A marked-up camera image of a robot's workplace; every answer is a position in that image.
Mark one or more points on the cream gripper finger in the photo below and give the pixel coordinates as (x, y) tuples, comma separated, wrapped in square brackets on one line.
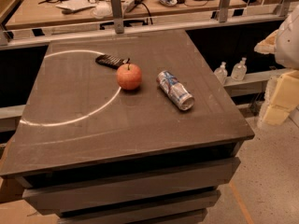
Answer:
[(267, 46)]

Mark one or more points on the silver blue redbull can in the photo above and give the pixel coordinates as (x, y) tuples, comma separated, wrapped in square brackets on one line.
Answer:
[(175, 91)]

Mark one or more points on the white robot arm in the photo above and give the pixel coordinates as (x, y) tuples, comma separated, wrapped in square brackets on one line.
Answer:
[(284, 42)]

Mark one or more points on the right clear sanitizer bottle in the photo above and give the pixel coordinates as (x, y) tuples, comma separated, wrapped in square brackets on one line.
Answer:
[(239, 70)]

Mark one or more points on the clear sanitizer bottle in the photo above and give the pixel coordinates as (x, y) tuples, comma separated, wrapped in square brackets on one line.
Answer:
[(221, 73), (239, 70)]

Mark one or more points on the left clear sanitizer bottle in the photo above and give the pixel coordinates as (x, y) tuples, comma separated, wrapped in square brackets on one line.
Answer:
[(221, 73)]

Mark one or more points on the red apple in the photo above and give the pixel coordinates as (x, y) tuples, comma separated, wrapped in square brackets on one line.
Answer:
[(129, 76)]

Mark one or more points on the grey power strip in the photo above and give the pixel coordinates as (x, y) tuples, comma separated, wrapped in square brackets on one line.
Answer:
[(129, 5)]

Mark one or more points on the black chocolate bar wrapper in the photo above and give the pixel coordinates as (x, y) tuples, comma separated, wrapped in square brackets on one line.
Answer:
[(111, 61)]

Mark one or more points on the grey drawer cabinet table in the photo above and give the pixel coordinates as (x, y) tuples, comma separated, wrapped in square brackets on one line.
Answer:
[(90, 152)]

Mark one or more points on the white paper sheets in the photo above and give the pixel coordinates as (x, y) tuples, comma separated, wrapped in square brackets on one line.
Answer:
[(75, 4)]

